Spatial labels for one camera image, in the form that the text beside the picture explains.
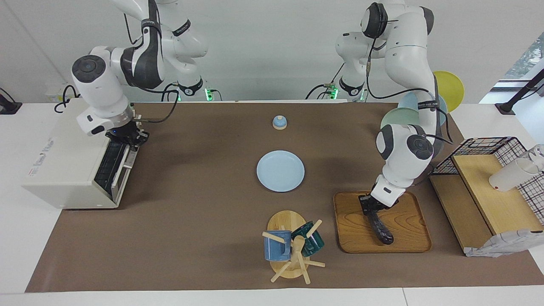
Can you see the dark purple eggplant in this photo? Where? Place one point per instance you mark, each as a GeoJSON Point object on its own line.
{"type": "Point", "coordinates": [382, 229]}

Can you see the white toaster oven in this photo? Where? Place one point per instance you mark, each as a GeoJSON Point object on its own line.
{"type": "Point", "coordinates": [63, 161]}

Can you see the yellow plate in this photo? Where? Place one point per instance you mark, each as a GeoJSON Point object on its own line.
{"type": "Point", "coordinates": [452, 89]}

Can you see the window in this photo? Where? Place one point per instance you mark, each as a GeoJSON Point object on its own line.
{"type": "Point", "coordinates": [527, 59]}

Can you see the large light blue plate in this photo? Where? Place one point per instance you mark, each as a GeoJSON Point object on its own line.
{"type": "Point", "coordinates": [410, 101]}

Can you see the white cup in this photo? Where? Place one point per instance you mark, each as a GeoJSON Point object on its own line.
{"type": "Point", "coordinates": [510, 176]}

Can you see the white power strip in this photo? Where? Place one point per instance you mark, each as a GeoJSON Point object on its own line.
{"type": "Point", "coordinates": [53, 95]}

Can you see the black camera stand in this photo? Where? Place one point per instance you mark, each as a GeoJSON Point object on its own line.
{"type": "Point", "coordinates": [522, 91]}

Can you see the blue mug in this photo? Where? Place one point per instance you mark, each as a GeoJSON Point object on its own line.
{"type": "Point", "coordinates": [275, 248]}

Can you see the wooden mug tree stand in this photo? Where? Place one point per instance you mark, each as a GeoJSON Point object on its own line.
{"type": "Point", "coordinates": [285, 221]}

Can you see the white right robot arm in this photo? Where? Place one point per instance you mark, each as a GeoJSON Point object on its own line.
{"type": "Point", "coordinates": [97, 85]}

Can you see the brown table mat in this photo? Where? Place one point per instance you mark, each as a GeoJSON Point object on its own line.
{"type": "Point", "coordinates": [204, 221]}

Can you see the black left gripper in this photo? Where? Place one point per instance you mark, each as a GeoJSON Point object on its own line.
{"type": "Point", "coordinates": [374, 202]}

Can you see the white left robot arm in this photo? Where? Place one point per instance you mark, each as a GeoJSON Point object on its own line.
{"type": "Point", "coordinates": [403, 55]}

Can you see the oven door with glass window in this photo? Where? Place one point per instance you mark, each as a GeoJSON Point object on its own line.
{"type": "Point", "coordinates": [111, 170]}

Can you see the black table clamp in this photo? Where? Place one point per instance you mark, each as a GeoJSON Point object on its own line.
{"type": "Point", "coordinates": [8, 106]}

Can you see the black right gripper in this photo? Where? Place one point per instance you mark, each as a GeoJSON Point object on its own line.
{"type": "Point", "coordinates": [125, 132]}

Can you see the dark green mug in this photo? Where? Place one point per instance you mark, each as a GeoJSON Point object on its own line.
{"type": "Point", "coordinates": [312, 243]}

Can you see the rectangular wooden tray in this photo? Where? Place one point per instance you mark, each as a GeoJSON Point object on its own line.
{"type": "Point", "coordinates": [403, 229]}

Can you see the clear glass cup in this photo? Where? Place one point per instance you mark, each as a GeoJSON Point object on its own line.
{"type": "Point", "coordinates": [537, 153]}

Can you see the light blue round plate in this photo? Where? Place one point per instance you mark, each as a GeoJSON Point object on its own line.
{"type": "Point", "coordinates": [280, 171]}

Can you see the wooden two-tier shelf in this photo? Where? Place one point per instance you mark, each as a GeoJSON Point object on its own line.
{"type": "Point", "coordinates": [501, 204]}

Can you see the pale green plate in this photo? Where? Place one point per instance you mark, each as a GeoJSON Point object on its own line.
{"type": "Point", "coordinates": [401, 115]}

